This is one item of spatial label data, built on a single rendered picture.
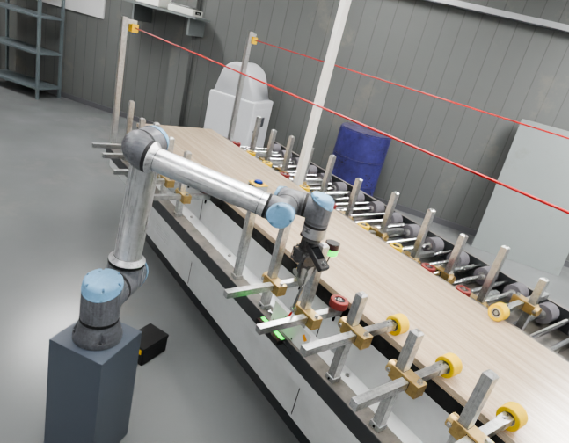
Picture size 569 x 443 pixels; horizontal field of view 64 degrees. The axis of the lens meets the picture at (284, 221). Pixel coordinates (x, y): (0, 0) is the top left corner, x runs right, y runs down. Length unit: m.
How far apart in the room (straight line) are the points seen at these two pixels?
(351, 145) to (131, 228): 4.11
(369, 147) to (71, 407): 4.42
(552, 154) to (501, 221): 0.97
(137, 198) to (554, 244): 5.32
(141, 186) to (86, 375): 0.76
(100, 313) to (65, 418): 0.53
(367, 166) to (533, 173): 1.97
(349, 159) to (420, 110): 1.23
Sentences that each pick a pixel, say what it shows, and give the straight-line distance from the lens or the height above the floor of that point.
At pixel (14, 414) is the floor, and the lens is 2.62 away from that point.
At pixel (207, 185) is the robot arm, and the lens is 1.58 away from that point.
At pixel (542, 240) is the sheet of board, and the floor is 0.34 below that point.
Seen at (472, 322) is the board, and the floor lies 0.90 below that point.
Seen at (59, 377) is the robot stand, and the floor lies 0.44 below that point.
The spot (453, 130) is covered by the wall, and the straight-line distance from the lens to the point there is 6.36.
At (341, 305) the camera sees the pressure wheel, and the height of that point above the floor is 0.90.
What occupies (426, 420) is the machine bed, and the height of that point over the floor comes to 0.71.
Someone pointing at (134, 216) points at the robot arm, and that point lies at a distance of 1.88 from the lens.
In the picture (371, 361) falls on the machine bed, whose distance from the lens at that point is 2.03.
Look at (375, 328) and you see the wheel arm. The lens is 1.81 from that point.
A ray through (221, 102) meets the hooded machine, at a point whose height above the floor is 0.84.
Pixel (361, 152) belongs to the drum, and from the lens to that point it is 5.67.
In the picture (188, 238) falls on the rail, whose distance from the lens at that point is 2.72.
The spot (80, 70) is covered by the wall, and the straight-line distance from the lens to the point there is 8.54.
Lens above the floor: 1.89
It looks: 22 degrees down
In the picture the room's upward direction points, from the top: 15 degrees clockwise
